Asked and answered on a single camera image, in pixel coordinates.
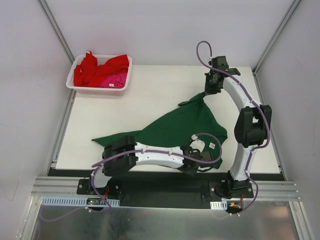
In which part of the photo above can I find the green t shirt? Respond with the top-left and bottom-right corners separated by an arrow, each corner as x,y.
92,92 -> 228,159

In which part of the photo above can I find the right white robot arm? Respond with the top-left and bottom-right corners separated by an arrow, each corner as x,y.
204,56 -> 272,199

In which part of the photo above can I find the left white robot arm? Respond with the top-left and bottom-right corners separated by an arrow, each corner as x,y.
88,136 -> 214,195

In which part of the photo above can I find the pink t shirt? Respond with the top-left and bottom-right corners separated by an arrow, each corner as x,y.
99,73 -> 128,89

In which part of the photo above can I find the white plastic basket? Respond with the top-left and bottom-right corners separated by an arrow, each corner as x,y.
65,53 -> 133,96

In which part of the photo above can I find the red t shirt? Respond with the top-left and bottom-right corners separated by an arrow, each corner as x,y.
73,51 -> 130,88

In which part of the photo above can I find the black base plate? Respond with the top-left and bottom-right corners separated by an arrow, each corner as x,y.
76,169 -> 255,208

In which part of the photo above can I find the right white cable duct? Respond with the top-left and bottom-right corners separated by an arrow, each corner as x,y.
210,200 -> 228,211

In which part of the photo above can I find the white cable duct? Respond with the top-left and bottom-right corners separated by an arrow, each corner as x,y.
210,200 -> 228,211
41,196 -> 108,208

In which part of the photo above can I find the right aluminium rail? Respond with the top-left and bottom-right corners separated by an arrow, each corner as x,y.
257,181 -> 302,202

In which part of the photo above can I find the aluminium rail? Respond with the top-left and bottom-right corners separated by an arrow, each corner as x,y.
257,181 -> 302,202
31,176 -> 80,197

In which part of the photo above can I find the right aluminium frame post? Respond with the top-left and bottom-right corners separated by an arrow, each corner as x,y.
252,0 -> 303,76

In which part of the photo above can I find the aluminium frame post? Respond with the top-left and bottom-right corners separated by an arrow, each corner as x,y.
37,0 -> 75,64
252,0 -> 303,76

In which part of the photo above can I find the left aluminium rail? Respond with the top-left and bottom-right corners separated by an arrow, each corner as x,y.
31,176 -> 80,197

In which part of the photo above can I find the left white cable duct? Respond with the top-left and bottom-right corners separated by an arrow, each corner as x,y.
41,196 -> 108,208

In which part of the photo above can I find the left aluminium frame post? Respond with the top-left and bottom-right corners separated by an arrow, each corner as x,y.
37,0 -> 75,64

